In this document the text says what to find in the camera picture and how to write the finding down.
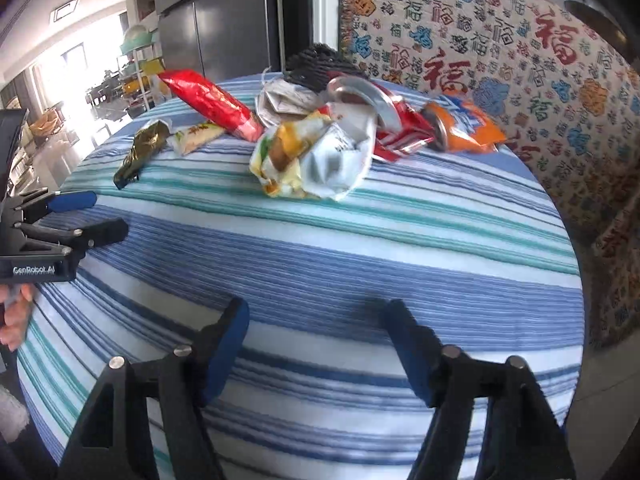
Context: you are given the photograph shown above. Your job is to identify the white fuzzy cloth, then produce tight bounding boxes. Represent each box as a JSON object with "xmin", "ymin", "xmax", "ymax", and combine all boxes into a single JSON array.
[{"xmin": 0, "ymin": 385, "xmax": 31, "ymax": 442}]

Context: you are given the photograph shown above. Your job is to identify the dark green gold wrapper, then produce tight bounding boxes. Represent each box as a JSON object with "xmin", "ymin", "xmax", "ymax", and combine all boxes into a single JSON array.
[{"xmin": 113, "ymin": 119, "xmax": 172, "ymax": 190}]

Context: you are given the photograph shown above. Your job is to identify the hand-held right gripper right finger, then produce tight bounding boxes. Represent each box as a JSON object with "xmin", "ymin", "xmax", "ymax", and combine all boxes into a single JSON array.
[{"xmin": 382, "ymin": 299, "xmax": 578, "ymax": 480}]

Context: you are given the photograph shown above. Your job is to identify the white fluffy rectangular block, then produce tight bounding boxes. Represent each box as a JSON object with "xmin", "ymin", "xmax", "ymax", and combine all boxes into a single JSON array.
[{"xmin": 256, "ymin": 79, "xmax": 327, "ymax": 127}]

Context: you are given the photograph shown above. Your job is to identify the background dining table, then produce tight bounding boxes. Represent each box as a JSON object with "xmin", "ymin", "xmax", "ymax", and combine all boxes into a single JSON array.
[{"xmin": 85, "ymin": 72, "xmax": 126, "ymax": 112}]

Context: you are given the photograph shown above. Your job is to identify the orange snack packet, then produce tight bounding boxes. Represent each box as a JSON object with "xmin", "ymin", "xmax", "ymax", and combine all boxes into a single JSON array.
[{"xmin": 422, "ymin": 94, "xmax": 507, "ymax": 154}]

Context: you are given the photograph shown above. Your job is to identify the grey refrigerator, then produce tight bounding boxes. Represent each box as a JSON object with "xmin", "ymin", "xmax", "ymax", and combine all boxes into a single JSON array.
[{"xmin": 150, "ymin": 0, "xmax": 286, "ymax": 86}]

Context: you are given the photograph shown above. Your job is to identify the white door frame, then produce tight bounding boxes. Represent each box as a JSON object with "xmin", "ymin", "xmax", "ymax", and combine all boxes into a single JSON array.
[{"xmin": 310, "ymin": 0, "xmax": 342, "ymax": 51}]

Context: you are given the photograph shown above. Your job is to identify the white storage rack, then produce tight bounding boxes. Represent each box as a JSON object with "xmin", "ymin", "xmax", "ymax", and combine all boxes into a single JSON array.
[{"xmin": 117, "ymin": 29, "xmax": 166, "ymax": 121}]

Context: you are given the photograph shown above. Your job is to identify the dark frying pan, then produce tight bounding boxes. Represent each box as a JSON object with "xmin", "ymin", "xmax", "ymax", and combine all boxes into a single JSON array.
[{"xmin": 564, "ymin": 0, "xmax": 627, "ymax": 50}]

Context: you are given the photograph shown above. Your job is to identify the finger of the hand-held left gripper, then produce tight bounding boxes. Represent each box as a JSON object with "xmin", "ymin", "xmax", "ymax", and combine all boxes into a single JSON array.
[
  {"xmin": 17, "ymin": 218, "xmax": 130, "ymax": 262},
  {"xmin": 14, "ymin": 189, "xmax": 98, "ymax": 224}
]

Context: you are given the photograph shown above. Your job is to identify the person's left hand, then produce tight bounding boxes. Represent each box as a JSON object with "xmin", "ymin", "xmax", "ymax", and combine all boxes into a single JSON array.
[{"xmin": 0, "ymin": 284, "xmax": 35, "ymax": 352}]

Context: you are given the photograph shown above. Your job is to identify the white yellow snack bag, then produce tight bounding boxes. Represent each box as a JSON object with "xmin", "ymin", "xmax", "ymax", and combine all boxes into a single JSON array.
[{"xmin": 249, "ymin": 102, "xmax": 377, "ymax": 202}]

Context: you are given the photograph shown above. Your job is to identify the red snack packet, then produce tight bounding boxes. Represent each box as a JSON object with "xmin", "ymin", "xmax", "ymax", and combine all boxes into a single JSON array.
[{"xmin": 157, "ymin": 69, "xmax": 265, "ymax": 142}]

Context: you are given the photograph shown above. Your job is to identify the patterned cloth-covered furniture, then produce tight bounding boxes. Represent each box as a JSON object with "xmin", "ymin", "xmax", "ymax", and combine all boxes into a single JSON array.
[{"xmin": 337, "ymin": 0, "xmax": 640, "ymax": 351}]

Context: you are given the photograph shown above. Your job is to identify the ceiling light panel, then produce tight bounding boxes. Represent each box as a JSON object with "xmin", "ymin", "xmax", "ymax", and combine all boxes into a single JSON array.
[{"xmin": 50, "ymin": 0, "xmax": 81, "ymax": 23}]

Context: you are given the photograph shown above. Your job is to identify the red silver bag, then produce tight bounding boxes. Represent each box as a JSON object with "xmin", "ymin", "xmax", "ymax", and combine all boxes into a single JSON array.
[{"xmin": 327, "ymin": 76, "xmax": 436, "ymax": 162}]

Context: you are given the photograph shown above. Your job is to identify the cream yellow snack wrapper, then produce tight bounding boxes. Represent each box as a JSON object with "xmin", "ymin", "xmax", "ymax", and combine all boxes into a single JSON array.
[{"xmin": 171, "ymin": 122, "xmax": 227, "ymax": 156}]

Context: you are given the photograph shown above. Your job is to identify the blue striped tablecloth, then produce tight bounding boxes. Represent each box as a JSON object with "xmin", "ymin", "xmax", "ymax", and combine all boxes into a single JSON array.
[{"xmin": 15, "ymin": 74, "xmax": 586, "ymax": 480}]

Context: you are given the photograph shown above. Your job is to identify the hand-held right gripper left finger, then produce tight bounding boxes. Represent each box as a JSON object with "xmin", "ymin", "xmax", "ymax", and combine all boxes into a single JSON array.
[{"xmin": 57, "ymin": 296, "xmax": 251, "ymax": 480}]

